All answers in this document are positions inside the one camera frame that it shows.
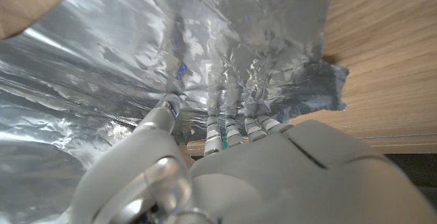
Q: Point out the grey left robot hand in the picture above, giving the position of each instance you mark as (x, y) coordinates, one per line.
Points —
(273, 176)

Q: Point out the crinkled aluminum foil sheet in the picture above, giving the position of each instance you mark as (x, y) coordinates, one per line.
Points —
(102, 63)

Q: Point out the grey tape outline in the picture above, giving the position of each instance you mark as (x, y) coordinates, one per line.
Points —
(399, 136)

